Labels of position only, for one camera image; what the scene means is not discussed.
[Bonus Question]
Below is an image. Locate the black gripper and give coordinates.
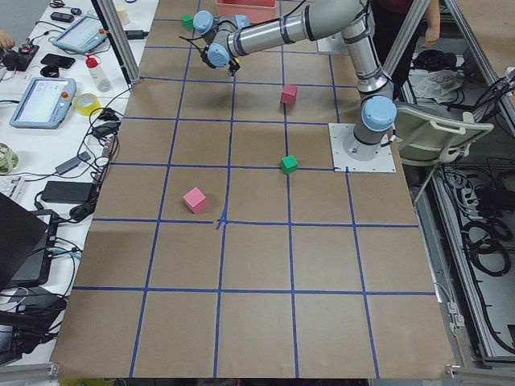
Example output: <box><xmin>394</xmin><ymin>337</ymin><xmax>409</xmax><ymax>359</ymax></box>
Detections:
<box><xmin>202</xmin><ymin>44</ymin><xmax>232</xmax><ymax>68</ymax></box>

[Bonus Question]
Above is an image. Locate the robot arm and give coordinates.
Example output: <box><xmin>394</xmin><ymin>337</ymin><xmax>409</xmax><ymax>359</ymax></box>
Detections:
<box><xmin>193</xmin><ymin>1</ymin><xmax>397</xmax><ymax>161</ymax></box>

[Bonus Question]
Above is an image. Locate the pink plastic bin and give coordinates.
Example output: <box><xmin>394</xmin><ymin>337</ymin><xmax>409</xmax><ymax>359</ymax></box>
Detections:
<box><xmin>216</xmin><ymin>0</ymin><xmax>278</xmax><ymax>23</ymax></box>

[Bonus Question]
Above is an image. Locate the pink foam cube centre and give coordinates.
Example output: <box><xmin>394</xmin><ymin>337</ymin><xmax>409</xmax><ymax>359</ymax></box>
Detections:
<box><xmin>280</xmin><ymin>84</ymin><xmax>299</xmax><ymax>106</ymax></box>

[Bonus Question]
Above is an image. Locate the pink foam cube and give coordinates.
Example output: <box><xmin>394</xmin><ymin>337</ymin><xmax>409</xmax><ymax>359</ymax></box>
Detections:
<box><xmin>183</xmin><ymin>187</ymin><xmax>208</xmax><ymax>214</ymax></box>
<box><xmin>280</xmin><ymin>84</ymin><xmax>299</xmax><ymax>106</ymax></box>

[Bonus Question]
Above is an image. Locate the green foam cube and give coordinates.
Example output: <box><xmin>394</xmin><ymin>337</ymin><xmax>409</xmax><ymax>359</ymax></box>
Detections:
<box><xmin>280</xmin><ymin>154</ymin><xmax>299</xmax><ymax>175</ymax></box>
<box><xmin>181</xmin><ymin>14</ymin><xmax>193</xmax><ymax>31</ymax></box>

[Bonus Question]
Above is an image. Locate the clear bottle red cap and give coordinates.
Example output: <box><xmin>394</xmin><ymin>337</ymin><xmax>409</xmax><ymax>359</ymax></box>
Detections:
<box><xmin>85</xmin><ymin>55</ymin><xmax>112</xmax><ymax>92</ymax></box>

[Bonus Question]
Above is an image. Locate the pink foam cube near left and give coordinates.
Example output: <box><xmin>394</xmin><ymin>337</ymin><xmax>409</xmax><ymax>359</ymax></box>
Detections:
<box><xmin>183</xmin><ymin>187</ymin><xmax>208</xmax><ymax>214</ymax></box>

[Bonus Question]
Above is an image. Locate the upper teach pendant tablet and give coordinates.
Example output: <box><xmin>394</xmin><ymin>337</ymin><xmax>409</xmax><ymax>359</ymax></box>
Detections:
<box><xmin>52</xmin><ymin>15</ymin><xmax>107</xmax><ymax>54</ymax></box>

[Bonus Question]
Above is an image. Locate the teach pendant tablet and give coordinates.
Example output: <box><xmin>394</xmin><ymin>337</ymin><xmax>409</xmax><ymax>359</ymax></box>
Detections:
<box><xmin>52</xmin><ymin>15</ymin><xmax>107</xmax><ymax>54</ymax></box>
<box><xmin>10</xmin><ymin>77</ymin><xmax>76</xmax><ymax>129</ymax></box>

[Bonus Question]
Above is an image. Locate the yellow tape roll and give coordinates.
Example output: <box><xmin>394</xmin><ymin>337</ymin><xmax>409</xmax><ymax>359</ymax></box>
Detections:
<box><xmin>72</xmin><ymin>93</ymin><xmax>101</xmax><ymax>117</ymax></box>

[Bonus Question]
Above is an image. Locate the person in dark clothes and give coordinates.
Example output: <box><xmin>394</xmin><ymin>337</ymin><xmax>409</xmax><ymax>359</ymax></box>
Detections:
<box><xmin>372</xmin><ymin>0</ymin><xmax>442</xmax><ymax>100</ymax></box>

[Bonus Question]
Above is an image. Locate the black smartphone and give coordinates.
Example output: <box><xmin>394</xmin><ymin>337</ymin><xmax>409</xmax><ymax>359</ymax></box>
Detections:
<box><xmin>40</xmin><ymin>53</ymin><xmax>76</xmax><ymax>69</ymax></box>

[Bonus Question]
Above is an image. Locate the lower teach pendant tablet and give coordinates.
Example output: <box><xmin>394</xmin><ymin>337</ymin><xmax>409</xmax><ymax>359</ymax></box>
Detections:
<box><xmin>10</xmin><ymin>77</ymin><xmax>76</xmax><ymax>129</ymax></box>

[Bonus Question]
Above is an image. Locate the white office chair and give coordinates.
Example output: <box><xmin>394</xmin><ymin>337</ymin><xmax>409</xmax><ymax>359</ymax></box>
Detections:
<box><xmin>394</xmin><ymin>102</ymin><xmax>494</xmax><ymax>203</ymax></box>

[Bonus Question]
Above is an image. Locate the black laptop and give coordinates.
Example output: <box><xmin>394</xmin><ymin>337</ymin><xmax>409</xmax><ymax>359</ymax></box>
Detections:
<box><xmin>1</xmin><ymin>195</ymin><xmax>58</xmax><ymax>290</ymax></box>

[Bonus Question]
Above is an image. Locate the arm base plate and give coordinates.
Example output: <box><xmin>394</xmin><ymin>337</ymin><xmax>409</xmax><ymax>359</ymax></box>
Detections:
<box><xmin>328</xmin><ymin>123</ymin><xmax>396</xmax><ymax>173</ymax></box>
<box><xmin>317</xmin><ymin>33</ymin><xmax>348</xmax><ymax>55</ymax></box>

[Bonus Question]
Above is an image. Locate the aluminium frame post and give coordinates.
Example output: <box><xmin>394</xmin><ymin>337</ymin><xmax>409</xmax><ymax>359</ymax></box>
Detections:
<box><xmin>91</xmin><ymin>0</ymin><xmax>141</xmax><ymax>86</ymax></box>

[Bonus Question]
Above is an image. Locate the floor cable pile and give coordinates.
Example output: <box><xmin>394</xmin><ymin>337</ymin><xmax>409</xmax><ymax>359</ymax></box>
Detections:
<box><xmin>442</xmin><ymin>156</ymin><xmax>515</xmax><ymax>355</ymax></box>

